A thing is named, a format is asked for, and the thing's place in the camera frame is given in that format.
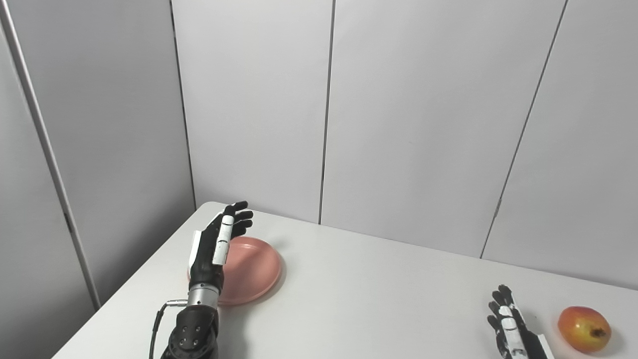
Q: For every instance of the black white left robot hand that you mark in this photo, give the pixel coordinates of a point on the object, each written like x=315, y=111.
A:
x=209, y=259

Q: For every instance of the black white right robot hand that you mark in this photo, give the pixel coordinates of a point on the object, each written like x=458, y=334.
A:
x=513, y=334

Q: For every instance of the pink round plate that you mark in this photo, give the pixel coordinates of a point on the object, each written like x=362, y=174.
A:
x=254, y=269

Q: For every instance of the red yellow pomegranate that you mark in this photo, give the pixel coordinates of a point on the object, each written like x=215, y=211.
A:
x=583, y=329

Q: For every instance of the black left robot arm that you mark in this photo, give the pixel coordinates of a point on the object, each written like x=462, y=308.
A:
x=197, y=329

